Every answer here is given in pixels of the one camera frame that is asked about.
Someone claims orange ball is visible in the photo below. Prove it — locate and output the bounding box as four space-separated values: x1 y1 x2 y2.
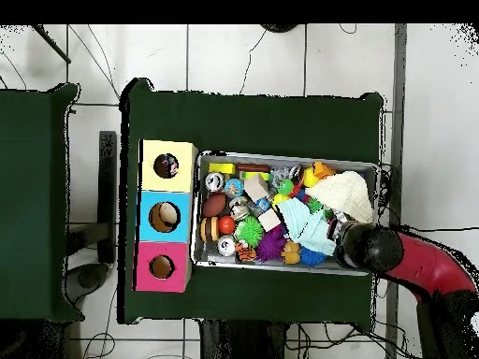
217 215 238 236

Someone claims purple spiky toy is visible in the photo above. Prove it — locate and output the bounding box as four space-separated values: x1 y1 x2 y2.
255 224 287 262

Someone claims plain wooden cube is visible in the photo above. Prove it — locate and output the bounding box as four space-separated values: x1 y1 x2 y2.
243 173 269 203
256 208 282 233

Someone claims green spiky ball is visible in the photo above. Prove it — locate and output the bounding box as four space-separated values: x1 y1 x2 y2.
234 215 265 249

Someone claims black stand bar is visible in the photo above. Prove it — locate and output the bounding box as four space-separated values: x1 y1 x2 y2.
97 130 118 265

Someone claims wooden box with three holes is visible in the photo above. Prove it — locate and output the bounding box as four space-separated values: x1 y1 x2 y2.
132 139 198 294

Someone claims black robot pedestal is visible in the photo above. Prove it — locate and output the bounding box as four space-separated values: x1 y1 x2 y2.
199 319 290 359

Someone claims mint green cloth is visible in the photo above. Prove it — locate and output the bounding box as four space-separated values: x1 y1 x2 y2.
277 197 338 258

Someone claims plush tiger toy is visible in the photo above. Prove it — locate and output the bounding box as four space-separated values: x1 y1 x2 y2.
234 239 258 263

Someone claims black power cable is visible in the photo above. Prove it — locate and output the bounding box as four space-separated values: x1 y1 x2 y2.
401 223 479 234

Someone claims large dark green tablecloth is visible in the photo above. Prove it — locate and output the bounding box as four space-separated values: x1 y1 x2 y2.
118 77 385 332

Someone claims shallow clear mesh bin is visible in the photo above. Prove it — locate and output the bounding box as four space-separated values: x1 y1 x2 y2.
190 150 381 277

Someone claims cream knitted cloth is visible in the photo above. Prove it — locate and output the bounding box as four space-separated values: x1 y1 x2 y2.
304 170 374 224

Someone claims large polka dot napkin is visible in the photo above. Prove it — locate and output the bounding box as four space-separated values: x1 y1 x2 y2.
153 152 180 180

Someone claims black metal rod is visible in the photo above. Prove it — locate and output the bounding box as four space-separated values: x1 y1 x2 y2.
31 23 72 65

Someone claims dark green side tablecloth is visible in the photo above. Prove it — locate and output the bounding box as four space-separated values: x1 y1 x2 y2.
0 82 84 323

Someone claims toy hamburger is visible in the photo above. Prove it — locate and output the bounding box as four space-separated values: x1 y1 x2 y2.
199 215 221 243

